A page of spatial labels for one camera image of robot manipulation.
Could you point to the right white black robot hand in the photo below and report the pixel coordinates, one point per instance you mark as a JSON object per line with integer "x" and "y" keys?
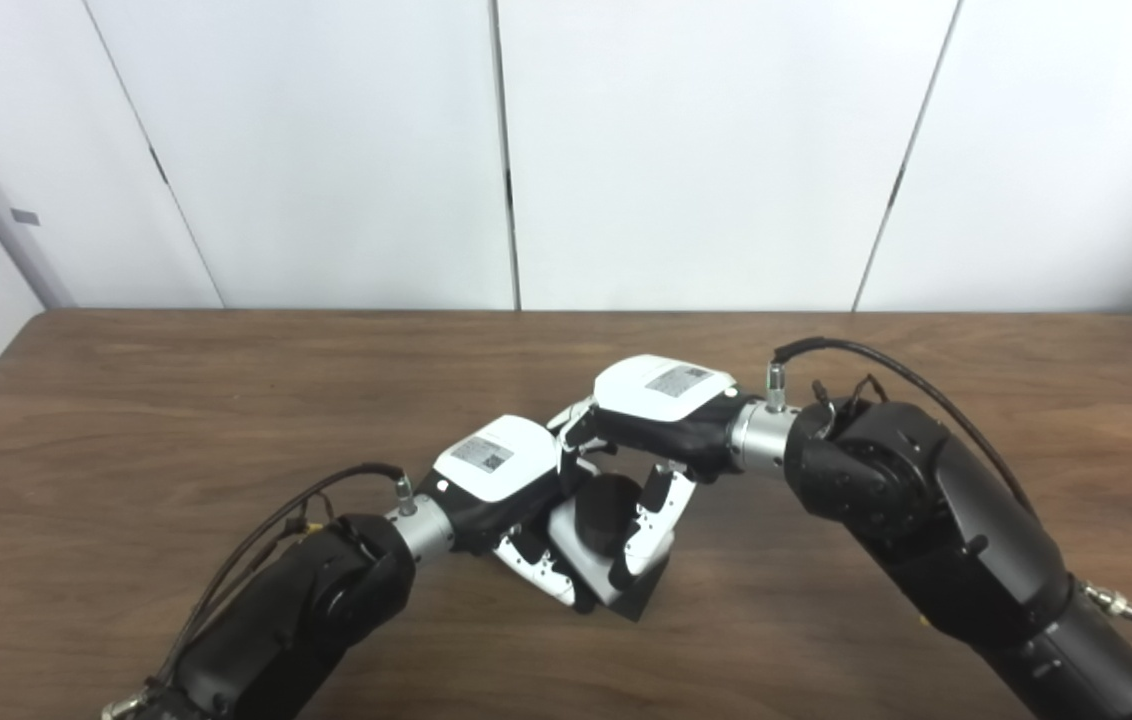
{"x": 666, "y": 405}

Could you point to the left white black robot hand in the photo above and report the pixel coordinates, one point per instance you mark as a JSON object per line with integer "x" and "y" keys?
{"x": 501, "y": 470}

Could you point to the black peg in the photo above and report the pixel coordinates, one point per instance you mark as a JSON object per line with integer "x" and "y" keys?
{"x": 606, "y": 515}

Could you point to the white square piece with hole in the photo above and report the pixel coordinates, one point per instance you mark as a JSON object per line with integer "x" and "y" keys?
{"x": 581, "y": 565}

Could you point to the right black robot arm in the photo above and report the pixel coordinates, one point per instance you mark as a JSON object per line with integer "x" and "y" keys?
{"x": 946, "y": 530}

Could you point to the small grey wall label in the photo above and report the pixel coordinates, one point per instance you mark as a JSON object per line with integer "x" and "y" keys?
{"x": 25, "y": 216}

